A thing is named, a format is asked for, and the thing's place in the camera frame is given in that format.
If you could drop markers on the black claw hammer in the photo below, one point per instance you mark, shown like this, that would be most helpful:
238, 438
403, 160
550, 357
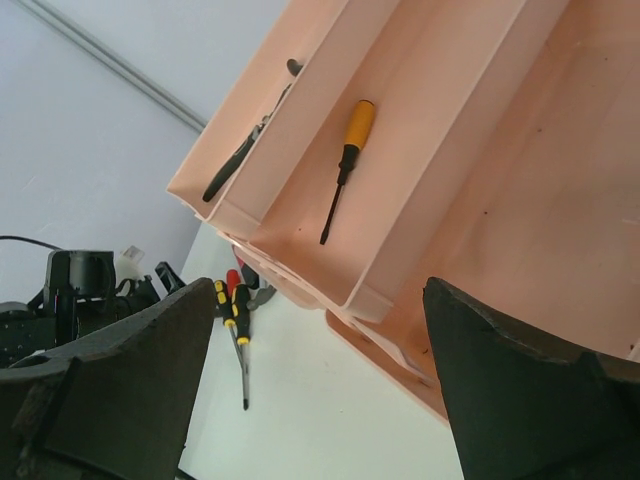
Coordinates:
260, 296

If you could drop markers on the pink middle cantilever tray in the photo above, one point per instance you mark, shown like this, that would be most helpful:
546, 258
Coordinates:
441, 74

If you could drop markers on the pink translucent tool box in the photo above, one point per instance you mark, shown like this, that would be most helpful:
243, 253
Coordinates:
546, 226

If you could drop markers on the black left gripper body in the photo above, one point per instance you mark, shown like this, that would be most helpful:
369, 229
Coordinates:
81, 293

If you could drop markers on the black needle nose pliers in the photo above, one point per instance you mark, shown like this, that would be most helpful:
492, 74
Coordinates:
237, 158

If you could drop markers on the yellow black screwdriver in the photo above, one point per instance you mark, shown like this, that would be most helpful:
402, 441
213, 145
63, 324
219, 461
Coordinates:
224, 304
240, 299

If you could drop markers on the pink upper cantilever tray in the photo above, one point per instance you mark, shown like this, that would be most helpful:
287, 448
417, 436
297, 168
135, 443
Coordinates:
296, 34

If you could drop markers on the orange handled screwdriver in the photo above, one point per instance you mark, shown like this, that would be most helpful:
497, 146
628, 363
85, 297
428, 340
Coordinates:
357, 134

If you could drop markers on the red black screwdriver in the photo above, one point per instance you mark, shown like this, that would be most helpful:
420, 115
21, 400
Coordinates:
232, 279

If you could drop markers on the pink cantilever tray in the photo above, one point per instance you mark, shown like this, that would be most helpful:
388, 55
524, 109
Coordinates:
296, 34
441, 74

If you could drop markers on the red utility knife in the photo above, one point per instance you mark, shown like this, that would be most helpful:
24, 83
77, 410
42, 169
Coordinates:
250, 277

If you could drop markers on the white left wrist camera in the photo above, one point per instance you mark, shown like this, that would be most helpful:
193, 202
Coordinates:
127, 265

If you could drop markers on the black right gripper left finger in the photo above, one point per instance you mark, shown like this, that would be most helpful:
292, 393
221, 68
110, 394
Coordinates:
114, 404

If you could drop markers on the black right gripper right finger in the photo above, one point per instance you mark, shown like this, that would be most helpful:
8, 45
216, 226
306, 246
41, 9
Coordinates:
525, 404

